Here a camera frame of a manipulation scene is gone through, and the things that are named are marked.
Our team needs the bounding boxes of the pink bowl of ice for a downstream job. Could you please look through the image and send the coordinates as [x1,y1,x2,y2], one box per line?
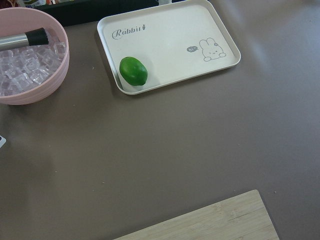
[0,7,70,105]

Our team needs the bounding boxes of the green lime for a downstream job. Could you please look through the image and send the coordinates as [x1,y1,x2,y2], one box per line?
[119,56,148,86]

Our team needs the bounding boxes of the cream rabbit tray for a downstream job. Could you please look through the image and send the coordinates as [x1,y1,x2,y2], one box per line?
[97,0,241,95]

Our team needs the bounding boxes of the bamboo cutting board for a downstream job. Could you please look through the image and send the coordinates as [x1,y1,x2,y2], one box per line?
[121,189,279,240]

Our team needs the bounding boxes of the black long bar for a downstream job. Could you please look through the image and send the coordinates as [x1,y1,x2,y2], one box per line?
[36,0,159,27]

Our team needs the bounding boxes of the steel muddler black tip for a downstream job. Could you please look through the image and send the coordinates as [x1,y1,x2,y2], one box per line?
[0,27,50,52]

